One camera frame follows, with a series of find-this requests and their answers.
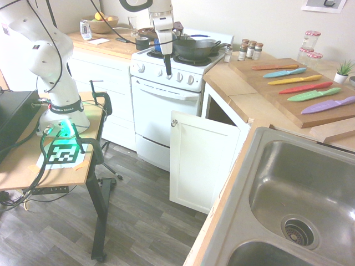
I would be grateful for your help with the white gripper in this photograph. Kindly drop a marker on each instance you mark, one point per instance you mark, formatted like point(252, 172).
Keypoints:
point(166, 41)

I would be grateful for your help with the white cabinet door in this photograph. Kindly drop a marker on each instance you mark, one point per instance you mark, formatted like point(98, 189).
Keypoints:
point(202, 160)

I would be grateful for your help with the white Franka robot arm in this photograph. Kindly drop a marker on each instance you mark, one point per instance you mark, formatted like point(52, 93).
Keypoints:
point(52, 55)

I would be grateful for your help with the silver cabinet door knob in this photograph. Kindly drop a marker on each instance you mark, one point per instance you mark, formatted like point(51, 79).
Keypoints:
point(174, 122)

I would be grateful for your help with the white stove knob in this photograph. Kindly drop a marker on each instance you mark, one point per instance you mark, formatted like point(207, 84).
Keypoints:
point(159, 72)
point(190, 79)
point(138, 67)
point(179, 76)

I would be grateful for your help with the black wok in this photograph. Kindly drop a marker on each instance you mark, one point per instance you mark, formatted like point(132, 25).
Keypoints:
point(194, 48)

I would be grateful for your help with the black tape roll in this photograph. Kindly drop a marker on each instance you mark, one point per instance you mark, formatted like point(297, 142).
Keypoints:
point(142, 44)

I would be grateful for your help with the dark brown pan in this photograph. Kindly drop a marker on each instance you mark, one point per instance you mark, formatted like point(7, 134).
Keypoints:
point(146, 32)

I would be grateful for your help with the clear drinking glass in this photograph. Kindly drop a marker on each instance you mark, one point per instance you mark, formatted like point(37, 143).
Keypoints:
point(132, 26)

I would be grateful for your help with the black phone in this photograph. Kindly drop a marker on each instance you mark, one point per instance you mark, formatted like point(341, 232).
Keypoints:
point(122, 40)

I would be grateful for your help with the white oven stove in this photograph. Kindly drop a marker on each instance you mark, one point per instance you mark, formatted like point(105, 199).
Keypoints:
point(163, 116)

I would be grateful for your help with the glass salt shaker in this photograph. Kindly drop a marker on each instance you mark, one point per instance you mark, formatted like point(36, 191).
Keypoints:
point(228, 54)

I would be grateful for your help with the white drawer cabinets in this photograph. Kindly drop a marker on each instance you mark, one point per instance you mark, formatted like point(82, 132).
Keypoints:
point(105, 91)

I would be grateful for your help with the white notepad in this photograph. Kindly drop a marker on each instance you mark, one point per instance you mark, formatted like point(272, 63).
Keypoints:
point(100, 41)

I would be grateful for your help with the black C-clamp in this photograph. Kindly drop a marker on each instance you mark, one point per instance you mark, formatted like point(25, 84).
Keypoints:
point(95, 149)
point(105, 102)

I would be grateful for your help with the orange fruit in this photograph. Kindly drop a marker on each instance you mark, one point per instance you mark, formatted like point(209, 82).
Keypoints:
point(110, 19)

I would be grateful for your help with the spice jar brown lid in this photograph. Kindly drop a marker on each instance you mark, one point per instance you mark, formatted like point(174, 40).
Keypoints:
point(251, 50)
point(243, 52)
point(258, 51)
point(245, 41)

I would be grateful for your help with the wooden fruit bowl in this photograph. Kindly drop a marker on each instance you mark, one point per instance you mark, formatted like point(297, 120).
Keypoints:
point(101, 27)

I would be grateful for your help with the yellow lemon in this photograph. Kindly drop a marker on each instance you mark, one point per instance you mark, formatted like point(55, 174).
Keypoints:
point(99, 15)

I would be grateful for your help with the labelled glass jar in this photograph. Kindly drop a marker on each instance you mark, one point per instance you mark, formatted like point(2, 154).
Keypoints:
point(85, 30)

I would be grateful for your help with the orange knife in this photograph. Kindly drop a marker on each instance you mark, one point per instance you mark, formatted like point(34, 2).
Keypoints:
point(274, 66)

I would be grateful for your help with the large wooden cutting board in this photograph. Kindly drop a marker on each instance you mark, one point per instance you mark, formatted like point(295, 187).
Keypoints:
point(277, 97)

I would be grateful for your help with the blue knife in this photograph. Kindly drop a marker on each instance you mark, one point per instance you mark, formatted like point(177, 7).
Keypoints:
point(283, 73)

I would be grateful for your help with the black tripod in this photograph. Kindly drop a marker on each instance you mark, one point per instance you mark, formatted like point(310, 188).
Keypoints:
point(111, 166)

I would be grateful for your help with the yellow knife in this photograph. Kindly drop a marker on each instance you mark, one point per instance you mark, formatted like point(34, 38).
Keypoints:
point(294, 79)

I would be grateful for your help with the orange tape piece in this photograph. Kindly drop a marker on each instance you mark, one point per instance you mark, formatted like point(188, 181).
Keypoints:
point(81, 166)
point(33, 168)

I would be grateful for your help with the glass jar checkered lid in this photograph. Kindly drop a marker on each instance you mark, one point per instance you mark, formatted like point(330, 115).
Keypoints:
point(315, 60)
point(311, 40)
point(304, 56)

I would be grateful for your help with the black white marker tag sheet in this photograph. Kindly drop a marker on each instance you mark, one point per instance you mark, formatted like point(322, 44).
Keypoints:
point(63, 155)

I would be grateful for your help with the red knife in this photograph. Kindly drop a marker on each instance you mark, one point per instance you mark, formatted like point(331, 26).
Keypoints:
point(305, 88)

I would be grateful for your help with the green knife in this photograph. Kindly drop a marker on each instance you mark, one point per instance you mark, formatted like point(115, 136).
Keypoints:
point(313, 95)

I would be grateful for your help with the stainless steel sink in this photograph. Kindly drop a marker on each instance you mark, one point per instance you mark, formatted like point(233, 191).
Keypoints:
point(277, 180)

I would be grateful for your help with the black controller box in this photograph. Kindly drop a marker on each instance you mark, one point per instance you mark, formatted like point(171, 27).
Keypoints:
point(14, 113)

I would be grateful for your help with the purple knife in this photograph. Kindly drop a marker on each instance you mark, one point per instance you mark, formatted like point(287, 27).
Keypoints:
point(327, 106)

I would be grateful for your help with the small plant white pot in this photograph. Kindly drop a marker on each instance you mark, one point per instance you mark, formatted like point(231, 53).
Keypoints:
point(341, 77)

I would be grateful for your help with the small wooden board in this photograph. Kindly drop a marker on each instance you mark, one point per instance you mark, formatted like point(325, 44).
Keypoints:
point(332, 134)

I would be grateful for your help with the wooden robot table black legs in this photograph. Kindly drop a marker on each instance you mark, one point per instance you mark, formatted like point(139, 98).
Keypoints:
point(22, 174)

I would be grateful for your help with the metal sink drain strainer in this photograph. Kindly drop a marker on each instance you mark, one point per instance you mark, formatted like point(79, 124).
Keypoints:
point(299, 232)

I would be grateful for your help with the white corner cabinet frame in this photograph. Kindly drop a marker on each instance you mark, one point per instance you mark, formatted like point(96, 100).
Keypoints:
point(245, 130)

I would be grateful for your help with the paper sheet on wall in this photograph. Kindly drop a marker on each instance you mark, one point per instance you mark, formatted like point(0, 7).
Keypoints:
point(321, 5)

